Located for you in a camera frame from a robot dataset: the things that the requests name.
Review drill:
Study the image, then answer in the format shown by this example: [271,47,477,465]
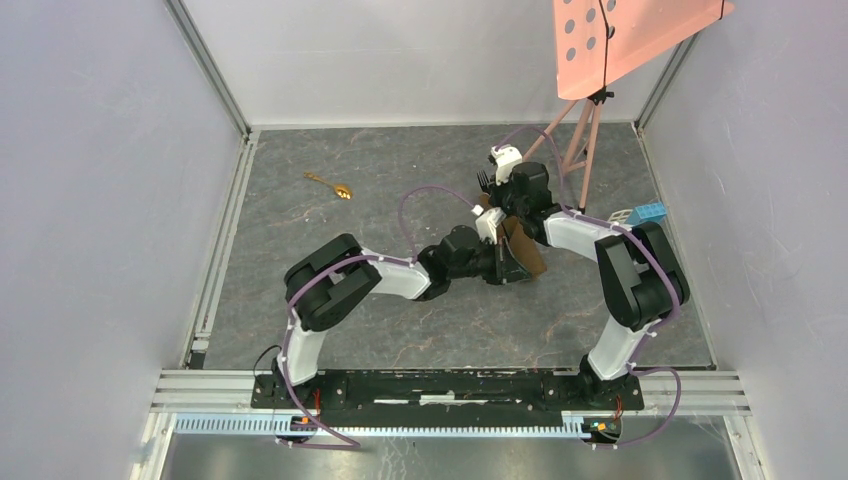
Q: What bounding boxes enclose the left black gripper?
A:
[449,236,532,286]

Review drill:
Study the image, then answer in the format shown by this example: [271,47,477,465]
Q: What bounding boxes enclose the brown cloth napkin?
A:
[479,194,547,280]

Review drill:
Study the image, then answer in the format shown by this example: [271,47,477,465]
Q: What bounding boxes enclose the gold spoon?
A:
[303,172,353,200]

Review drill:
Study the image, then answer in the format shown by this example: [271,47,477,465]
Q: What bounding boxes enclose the black fork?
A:
[477,170,497,197]

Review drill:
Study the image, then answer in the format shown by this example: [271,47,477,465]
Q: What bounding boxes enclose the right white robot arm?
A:
[477,162,690,408]

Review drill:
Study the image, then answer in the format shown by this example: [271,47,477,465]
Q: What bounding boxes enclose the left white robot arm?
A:
[275,226,534,408]

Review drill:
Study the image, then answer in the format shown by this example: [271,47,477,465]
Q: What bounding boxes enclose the colourful toy block structure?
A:
[608,202,668,226]

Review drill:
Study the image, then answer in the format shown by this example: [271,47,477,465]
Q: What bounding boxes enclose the pink music stand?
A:
[525,0,735,210]

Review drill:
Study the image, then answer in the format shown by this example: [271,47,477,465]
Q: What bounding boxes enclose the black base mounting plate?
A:
[250,368,645,429]

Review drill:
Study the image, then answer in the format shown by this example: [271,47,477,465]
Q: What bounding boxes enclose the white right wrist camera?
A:
[490,144,523,185]

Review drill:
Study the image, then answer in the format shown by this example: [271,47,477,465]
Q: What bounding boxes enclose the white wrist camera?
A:
[490,144,523,185]
[471,205,506,245]

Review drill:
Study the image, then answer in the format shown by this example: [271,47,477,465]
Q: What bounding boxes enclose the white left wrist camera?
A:
[471,205,506,245]

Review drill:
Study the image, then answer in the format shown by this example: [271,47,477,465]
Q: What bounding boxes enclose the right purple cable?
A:
[496,125,684,450]

